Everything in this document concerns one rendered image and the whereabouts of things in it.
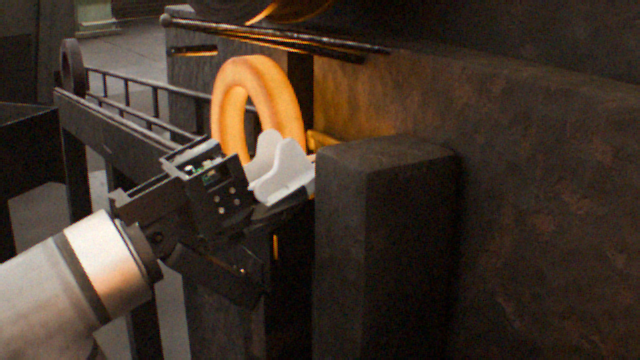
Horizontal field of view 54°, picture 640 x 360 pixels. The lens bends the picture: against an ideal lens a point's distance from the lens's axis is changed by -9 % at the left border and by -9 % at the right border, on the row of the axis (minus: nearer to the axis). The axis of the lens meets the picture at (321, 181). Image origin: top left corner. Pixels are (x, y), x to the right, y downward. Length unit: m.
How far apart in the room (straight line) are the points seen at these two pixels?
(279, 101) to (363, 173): 0.20
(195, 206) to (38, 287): 0.15
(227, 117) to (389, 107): 0.24
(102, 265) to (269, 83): 0.26
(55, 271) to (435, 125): 0.34
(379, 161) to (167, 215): 0.19
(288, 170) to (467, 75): 0.19
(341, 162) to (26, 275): 0.27
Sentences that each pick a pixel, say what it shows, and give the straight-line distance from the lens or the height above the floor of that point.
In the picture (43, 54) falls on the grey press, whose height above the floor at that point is 0.51.
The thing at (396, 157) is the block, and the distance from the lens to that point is 0.53.
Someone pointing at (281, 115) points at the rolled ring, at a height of 0.80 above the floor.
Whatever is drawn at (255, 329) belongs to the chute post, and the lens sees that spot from 0.76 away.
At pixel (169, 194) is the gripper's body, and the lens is 0.58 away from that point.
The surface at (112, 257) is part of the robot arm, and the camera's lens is 0.56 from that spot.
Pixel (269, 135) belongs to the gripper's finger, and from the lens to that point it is 0.64.
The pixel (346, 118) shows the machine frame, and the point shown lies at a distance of 0.70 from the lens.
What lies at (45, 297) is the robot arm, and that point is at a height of 0.70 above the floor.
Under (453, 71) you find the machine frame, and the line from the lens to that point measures 0.56.
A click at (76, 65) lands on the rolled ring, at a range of 1.71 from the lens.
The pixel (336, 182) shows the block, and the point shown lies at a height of 0.78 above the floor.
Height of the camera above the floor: 0.96
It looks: 19 degrees down
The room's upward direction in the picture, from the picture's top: straight up
